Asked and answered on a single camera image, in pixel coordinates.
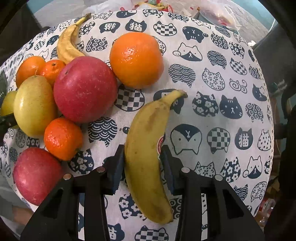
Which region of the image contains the yellow-green pear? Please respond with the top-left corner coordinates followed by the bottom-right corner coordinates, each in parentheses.
top-left (14, 75), bottom-right (58, 138)

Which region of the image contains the small mandarin orange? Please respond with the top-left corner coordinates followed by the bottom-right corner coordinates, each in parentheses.
top-left (44, 117), bottom-right (84, 161)

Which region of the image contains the large red apple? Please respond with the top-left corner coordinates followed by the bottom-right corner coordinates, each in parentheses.
top-left (54, 56), bottom-right (117, 123)

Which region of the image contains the yellow banana with sticker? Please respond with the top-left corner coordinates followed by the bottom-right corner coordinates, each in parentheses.
top-left (125, 90), bottom-right (187, 225)

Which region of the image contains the large orange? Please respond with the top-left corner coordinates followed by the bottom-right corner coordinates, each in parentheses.
top-left (109, 32), bottom-right (164, 89)

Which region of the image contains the small mandarin at left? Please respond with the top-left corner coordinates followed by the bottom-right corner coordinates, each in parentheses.
top-left (40, 59), bottom-right (66, 87)

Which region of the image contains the yellow banana at back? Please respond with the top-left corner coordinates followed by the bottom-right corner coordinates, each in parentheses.
top-left (57, 13), bottom-right (91, 64)

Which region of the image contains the cat pattern tablecloth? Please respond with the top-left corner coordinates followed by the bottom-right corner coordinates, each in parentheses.
top-left (1, 9), bottom-right (274, 240)

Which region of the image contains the white plastic bag red text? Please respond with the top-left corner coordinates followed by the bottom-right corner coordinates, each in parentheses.
top-left (82, 0), bottom-right (134, 16)

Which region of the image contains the red white bag with items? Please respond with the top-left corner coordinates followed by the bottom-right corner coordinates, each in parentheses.
top-left (132, 0), bottom-right (174, 13)

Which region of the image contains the clear plastic bag on bin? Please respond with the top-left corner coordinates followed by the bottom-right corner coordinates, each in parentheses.
top-left (199, 1), bottom-right (241, 31)

